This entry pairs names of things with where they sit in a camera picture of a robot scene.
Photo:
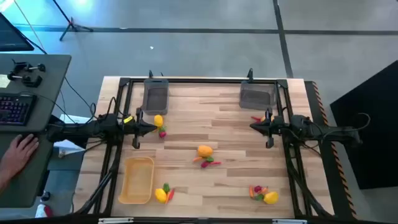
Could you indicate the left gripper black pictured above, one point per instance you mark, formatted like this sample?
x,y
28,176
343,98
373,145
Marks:
x,y
137,127

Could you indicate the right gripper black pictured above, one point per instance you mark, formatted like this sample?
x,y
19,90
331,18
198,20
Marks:
x,y
270,127

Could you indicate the orange toy fruit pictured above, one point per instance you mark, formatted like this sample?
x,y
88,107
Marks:
x,y
205,151
263,119

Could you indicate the red toy chili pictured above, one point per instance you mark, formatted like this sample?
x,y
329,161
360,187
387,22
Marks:
x,y
215,162
255,118
172,194

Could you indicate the yellow toy fruit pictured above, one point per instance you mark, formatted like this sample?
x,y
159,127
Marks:
x,y
158,120
271,198
160,195

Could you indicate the magenta toy pepper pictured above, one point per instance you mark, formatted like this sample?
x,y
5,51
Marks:
x,y
204,164
257,188
162,134

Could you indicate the yellow plastic basket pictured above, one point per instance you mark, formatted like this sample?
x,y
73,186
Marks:
x,y
136,180

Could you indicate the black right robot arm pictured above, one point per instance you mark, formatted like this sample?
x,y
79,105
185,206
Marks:
x,y
326,132

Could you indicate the person's forearm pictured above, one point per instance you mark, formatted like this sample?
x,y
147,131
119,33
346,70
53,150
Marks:
x,y
3,182

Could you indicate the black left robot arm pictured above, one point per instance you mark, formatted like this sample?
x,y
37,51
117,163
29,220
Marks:
x,y
81,130

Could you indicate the yellow tape label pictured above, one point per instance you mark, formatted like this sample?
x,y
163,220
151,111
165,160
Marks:
x,y
128,119

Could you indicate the grey plastic bin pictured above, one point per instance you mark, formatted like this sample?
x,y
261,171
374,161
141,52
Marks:
x,y
257,96
155,99

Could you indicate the small black bin clip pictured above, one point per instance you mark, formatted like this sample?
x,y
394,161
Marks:
x,y
150,74
250,74

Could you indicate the white box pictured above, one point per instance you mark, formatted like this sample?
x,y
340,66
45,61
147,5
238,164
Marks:
x,y
74,119

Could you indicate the grey desk with keyboard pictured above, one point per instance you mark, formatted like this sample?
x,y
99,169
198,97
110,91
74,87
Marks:
x,y
53,71

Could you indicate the large black box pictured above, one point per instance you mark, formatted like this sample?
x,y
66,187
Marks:
x,y
373,140

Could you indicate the black screw clamp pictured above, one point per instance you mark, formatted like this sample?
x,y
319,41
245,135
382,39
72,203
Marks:
x,y
32,81
40,67

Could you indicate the black tripod stand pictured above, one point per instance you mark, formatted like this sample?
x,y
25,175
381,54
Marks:
x,y
72,26

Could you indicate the person's hand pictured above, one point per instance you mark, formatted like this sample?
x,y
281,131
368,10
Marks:
x,y
18,154

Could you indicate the black backlit keyboard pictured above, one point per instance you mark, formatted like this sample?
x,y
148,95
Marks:
x,y
15,109

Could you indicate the grey desk with mouse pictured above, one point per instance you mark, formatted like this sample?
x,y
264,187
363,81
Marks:
x,y
28,189

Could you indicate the person's shoe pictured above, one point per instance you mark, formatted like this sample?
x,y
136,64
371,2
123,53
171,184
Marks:
x,y
42,211

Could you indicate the pale paper note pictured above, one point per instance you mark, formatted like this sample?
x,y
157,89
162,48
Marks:
x,y
3,81

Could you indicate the black computer monitor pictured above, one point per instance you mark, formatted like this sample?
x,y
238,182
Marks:
x,y
12,37

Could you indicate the black metal rig frame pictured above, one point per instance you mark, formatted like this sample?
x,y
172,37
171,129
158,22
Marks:
x,y
202,80

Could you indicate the white metal bracket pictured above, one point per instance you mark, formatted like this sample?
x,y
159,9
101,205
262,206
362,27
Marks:
x,y
289,221
115,220

